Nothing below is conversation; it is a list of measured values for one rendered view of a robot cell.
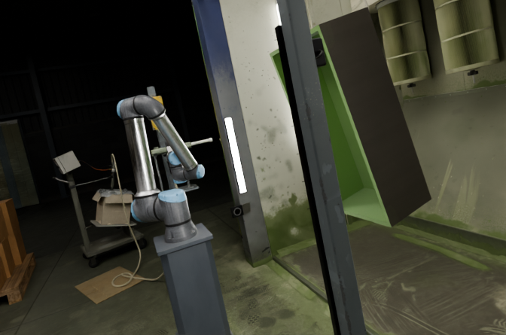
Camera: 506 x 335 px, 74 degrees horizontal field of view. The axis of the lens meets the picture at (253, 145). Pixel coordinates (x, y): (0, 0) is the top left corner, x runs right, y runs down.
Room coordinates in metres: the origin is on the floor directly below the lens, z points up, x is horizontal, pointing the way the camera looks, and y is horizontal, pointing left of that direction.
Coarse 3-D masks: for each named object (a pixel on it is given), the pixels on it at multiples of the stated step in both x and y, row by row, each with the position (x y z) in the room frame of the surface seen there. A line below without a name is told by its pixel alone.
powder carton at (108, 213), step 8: (96, 192) 3.95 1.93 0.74; (104, 192) 3.67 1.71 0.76; (112, 192) 3.70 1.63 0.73; (128, 192) 3.81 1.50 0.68; (96, 200) 3.68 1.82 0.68; (104, 200) 3.66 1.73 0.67; (112, 200) 3.66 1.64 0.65; (120, 200) 3.70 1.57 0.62; (128, 200) 3.74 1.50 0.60; (96, 208) 3.94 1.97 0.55; (104, 208) 3.65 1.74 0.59; (112, 208) 3.69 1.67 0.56; (120, 208) 3.74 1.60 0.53; (128, 208) 3.78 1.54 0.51; (96, 216) 3.88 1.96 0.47; (104, 216) 3.64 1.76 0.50; (112, 216) 3.68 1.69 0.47; (120, 216) 3.73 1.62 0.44; (128, 216) 3.77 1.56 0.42; (104, 224) 3.63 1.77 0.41
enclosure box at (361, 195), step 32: (320, 32) 1.78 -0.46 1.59; (352, 32) 1.85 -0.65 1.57; (352, 64) 1.83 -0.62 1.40; (384, 64) 1.92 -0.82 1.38; (352, 96) 1.82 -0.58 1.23; (384, 96) 1.90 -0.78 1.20; (352, 128) 2.40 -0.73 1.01; (384, 128) 1.89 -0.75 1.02; (352, 160) 2.52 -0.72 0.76; (384, 160) 1.87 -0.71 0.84; (416, 160) 1.96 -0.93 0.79; (352, 192) 2.50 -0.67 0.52; (384, 192) 1.86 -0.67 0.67; (416, 192) 1.95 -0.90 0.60; (384, 224) 1.91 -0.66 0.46
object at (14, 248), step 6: (18, 228) 3.99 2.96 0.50; (12, 234) 3.71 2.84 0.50; (18, 234) 3.91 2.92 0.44; (12, 240) 3.70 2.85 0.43; (18, 240) 3.83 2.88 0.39; (12, 246) 3.69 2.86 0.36; (18, 246) 3.76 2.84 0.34; (24, 246) 4.05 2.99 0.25; (12, 252) 3.69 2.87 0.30; (18, 252) 3.71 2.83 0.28; (24, 252) 3.96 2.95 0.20; (18, 258) 3.70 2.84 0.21; (24, 258) 3.88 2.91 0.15; (18, 264) 3.70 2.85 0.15
